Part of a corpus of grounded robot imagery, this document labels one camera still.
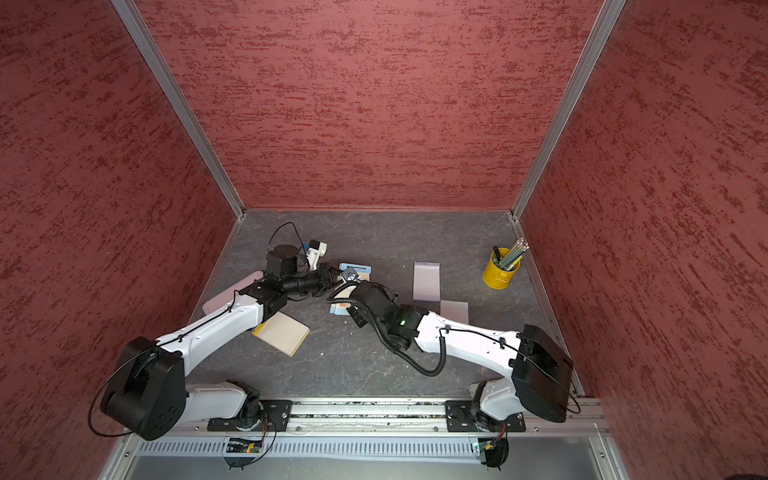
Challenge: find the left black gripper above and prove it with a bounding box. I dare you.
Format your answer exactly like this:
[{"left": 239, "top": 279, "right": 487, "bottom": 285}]
[{"left": 284, "top": 263, "right": 349, "bottom": 296}]

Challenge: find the blue memo pad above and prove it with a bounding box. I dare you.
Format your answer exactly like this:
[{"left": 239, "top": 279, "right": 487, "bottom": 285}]
[{"left": 329, "top": 262, "right": 372, "bottom": 316}]

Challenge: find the purple memo pad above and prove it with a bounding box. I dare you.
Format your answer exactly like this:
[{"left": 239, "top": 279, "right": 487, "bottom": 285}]
[{"left": 412, "top": 262, "right": 441, "bottom": 302}]

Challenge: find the yellow memo pad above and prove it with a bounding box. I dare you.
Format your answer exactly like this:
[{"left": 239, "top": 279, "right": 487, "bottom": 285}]
[{"left": 252, "top": 312, "right": 310, "bottom": 357}]

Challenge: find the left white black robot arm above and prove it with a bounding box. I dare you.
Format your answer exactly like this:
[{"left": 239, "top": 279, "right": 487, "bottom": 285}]
[{"left": 91, "top": 240, "right": 339, "bottom": 440}]

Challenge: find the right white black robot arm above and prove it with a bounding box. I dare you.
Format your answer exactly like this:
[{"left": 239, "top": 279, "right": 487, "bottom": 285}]
[{"left": 327, "top": 281, "right": 573, "bottom": 423}]

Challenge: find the pink pencil case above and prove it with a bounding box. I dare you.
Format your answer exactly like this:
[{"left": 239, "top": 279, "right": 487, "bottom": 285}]
[{"left": 202, "top": 270, "right": 263, "bottom": 316}]

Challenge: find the yellow pen cup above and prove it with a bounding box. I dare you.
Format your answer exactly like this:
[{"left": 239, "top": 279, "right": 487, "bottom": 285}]
[{"left": 482, "top": 247, "right": 522, "bottom": 290}]

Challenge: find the bundle of pencils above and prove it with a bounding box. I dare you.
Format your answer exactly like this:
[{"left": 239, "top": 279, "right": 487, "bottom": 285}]
[{"left": 491, "top": 237, "right": 529, "bottom": 271}]

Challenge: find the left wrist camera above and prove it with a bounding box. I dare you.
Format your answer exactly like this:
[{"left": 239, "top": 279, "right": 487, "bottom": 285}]
[{"left": 305, "top": 240, "right": 328, "bottom": 271}]

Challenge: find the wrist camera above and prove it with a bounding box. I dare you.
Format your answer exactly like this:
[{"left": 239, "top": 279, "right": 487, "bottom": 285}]
[
  {"left": 305, "top": 240, "right": 328, "bottom": 271},
  {"left": 340, "top": 267, "right": 360, "bottom": 283}
]

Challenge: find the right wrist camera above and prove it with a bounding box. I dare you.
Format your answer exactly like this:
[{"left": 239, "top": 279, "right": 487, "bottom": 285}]
[{"left": 340, "top": 267, "right": 360, "bottom": 283}]

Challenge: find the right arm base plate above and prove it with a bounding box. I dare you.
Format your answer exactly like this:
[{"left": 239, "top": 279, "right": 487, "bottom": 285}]
[{"left": 444, "top": 400, "right": 526, "bottom": 434}]

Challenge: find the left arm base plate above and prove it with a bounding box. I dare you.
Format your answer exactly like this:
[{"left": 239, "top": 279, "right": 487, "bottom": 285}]
[{"left": 207, "top": 400, "right": 294, "bottom": 434}]

